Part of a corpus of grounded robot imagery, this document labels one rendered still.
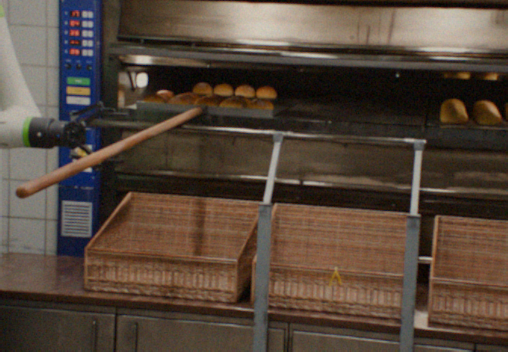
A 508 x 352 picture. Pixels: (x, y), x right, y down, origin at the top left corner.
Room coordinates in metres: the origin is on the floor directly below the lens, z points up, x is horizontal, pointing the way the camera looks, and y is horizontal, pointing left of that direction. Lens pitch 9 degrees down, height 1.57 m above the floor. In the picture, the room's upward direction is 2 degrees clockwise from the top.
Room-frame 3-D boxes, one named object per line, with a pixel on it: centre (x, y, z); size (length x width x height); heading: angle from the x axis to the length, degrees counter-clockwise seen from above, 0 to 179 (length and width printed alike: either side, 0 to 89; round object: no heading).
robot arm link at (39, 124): (2.93, 0.62, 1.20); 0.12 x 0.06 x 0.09; 171
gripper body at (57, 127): (2.92, 0.55, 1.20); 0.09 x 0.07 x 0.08; 81
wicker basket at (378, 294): (3.53, -0.31, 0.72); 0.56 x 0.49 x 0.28; 81
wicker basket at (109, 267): (3.64, 0.28, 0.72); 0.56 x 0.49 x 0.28; 79
